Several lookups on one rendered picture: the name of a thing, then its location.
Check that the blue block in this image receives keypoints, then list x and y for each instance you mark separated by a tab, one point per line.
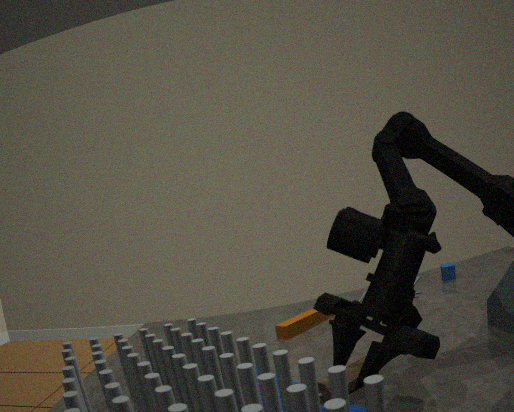
448	271

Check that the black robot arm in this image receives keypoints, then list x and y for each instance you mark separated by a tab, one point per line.
402	231

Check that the orange rectangular bar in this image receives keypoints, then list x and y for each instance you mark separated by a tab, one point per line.
300	323

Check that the brown-handled metal rod tool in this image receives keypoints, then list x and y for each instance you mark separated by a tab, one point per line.
353	371

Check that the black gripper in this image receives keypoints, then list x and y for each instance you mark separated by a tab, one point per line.
384	301

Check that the blue tape strip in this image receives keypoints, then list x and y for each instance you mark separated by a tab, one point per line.
353	407

